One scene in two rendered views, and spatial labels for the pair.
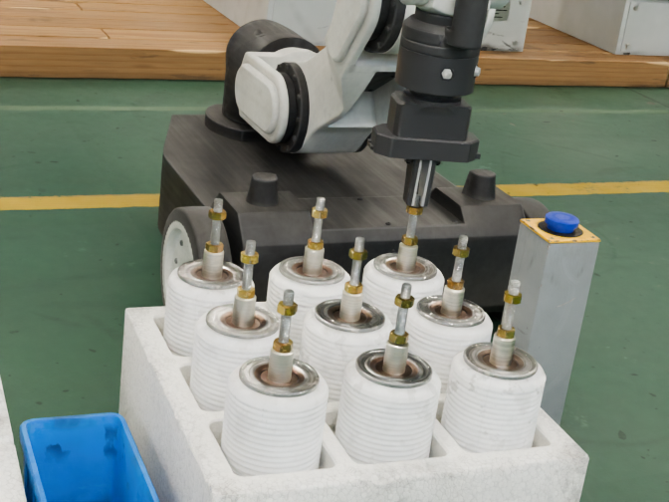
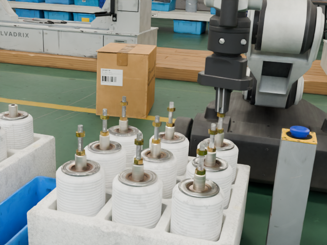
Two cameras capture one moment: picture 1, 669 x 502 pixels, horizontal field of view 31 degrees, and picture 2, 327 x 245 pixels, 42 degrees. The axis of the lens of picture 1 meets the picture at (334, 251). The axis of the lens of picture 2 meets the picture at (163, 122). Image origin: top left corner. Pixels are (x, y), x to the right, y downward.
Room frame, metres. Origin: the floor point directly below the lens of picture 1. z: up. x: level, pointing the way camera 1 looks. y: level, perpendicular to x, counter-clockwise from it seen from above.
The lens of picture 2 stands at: (0.50, -0.56, 0.61)
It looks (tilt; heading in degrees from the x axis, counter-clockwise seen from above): 18 degrees down; 38
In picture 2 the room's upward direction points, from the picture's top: 3 degrees clockwise
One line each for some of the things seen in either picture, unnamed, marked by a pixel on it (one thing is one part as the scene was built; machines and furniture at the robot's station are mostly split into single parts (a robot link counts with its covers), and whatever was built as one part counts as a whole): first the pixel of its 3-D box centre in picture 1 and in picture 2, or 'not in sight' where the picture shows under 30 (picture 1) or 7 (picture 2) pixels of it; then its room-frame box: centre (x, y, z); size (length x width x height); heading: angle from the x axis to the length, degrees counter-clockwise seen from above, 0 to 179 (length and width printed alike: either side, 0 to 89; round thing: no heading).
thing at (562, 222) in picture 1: (560, 224); (299, 132); (1.34, -0.26, 0.32); 0.04 x 0.04 x 0.02
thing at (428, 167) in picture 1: (429, 178); (227, 99); (1.32, -0.10, 0.36); 0.03 x 0.02 x 0.06; 12
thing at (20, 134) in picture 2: not in sight; (15, 147); (1.09, 0.41, 0.16); 0.10 x 0.10 x 0.18
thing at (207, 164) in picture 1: (312, 157); (268, 109); (1.89, 0.06, 0.19); 0.64 x 0.52 x 0.33; 26
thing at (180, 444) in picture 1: (331, 447); (152, 220); (1.16, -0.02, 0.09); 0.39 x 0.39 x 0.18; 24
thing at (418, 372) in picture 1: (393, 369); (137, 177); (1.05, -0.07, 0.25); 0.08 x 0.08 x 0.01
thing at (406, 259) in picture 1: (406, 257); (218, 139); (1.32, -0.09, 0.26); 0.02 x 0.02 x 0.03
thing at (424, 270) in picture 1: (405, 267); (218, 144); (1.32, -0.09, 0.25); 0.08 x 0.08 x 0.01
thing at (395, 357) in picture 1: (395, 357); (137, 171); (1.05, -0.07, 0.26); 0.02 x 0.02 x 0.03
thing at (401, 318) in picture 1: (401, 320); (138, 151); (1.05, -0.07, 0.30); 0.01 x 0.01 x 0.08
